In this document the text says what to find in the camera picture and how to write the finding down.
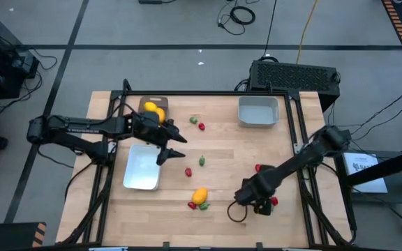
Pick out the long yellow floor cable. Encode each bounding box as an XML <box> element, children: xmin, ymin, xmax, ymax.
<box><xmin>295</xmin><ymin>0</ymin><xmax>319</xmax><ymax>64</ymax></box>

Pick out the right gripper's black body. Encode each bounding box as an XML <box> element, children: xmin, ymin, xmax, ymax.
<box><xmin>234</xmin><ymin>170</ymin><xmax>277</xmax><ymax>206</ymax></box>

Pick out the black coiled floor cable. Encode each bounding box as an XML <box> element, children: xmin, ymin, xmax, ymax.
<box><xmin>216</xmin><ymin>0</ymin><xmax>257</xmax><ymax>36</ymax></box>

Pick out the brown wooden cutting board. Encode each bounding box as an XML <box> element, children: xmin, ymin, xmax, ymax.
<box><xmin>137</xmin><ymin>96</ymin><xmax>170</xmax><ymax>123</ymax></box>

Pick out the light grey plastic basket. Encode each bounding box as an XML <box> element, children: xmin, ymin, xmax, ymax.
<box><xmin>237</xmin><ymin>96</ymin><xmax>281</xmax><ymax>129</ymax></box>

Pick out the black metal beam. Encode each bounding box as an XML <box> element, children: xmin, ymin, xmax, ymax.
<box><xmin>343</xmin><ymin>145</ymin><xmax>402</xmax><ymax>188</ymax></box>

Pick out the black mesh computer tower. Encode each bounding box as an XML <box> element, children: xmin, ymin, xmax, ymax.
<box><xmin>248</xmin><ymin>59</ymin><xmax>341</xmax><ymax>113</ymax></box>

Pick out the white printed paper sheet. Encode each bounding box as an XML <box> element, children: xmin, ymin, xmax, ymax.
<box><xmin>342</xmin><ymin>152</ymin><xmax>389</xmax><ymax>195</ymax></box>

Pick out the white plastic basket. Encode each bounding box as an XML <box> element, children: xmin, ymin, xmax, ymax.
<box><xmin>122</xmin><ymin>143</ymin><xmax>163</xmax><ymax>192</ymax></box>

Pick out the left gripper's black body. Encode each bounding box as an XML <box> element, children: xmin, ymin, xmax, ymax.
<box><xmin>132</xmin><ymin>111</ymin><xmax>174</xmax><ymax>149</ymax></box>

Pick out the straight black floor cable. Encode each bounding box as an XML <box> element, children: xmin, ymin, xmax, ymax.
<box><xmin>262</xmin><ymin>0</ymin><xmax>278</xmax><ymax>59</ymax></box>

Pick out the black metal table frame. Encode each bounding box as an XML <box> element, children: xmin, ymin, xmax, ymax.
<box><xmin>56</xmin><ymin>78</ymin><xmax>359</xmax><ymax>247</ymax></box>

